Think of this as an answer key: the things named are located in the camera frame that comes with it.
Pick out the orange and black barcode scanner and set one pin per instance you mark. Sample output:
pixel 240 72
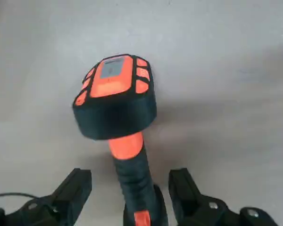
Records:
pixel 115 113

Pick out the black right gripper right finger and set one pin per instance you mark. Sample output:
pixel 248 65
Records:
pixel 191 207

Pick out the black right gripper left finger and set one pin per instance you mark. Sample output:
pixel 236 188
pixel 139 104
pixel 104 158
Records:
pixel 61 202

